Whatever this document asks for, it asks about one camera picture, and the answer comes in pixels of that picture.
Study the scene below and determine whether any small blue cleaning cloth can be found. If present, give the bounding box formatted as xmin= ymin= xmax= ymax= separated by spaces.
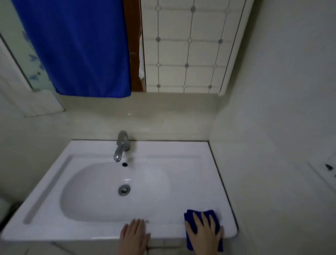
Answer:
xmin=183 ymin=209 xmax=224 ymax=253

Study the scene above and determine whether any chrome faucet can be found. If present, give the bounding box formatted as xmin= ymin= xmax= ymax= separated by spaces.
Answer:
xmin=113 ymin=130 xmax=131 ymax=163

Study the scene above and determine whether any white patterned wall cabinet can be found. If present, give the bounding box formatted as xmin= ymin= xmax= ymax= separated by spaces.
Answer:
xmin=140 ymin=0 xmax=255 ymax=96

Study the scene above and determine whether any person's left hand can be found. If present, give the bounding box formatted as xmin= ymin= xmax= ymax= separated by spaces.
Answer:
xmin=119 ymin=218 xmax=152 ymax=255

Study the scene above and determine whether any person's right hand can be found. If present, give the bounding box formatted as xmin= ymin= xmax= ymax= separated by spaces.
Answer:
xmin=184 ymin=211 xmax=225 ymax=255

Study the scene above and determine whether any large blue towel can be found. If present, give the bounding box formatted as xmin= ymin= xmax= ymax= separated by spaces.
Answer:
xmin=10 ymin=0 xmax=132 ymax=98

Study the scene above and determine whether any white ceramic sink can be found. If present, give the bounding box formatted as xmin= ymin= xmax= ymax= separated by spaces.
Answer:
xmin=0 ymin=140 xmax=239 ymax=242

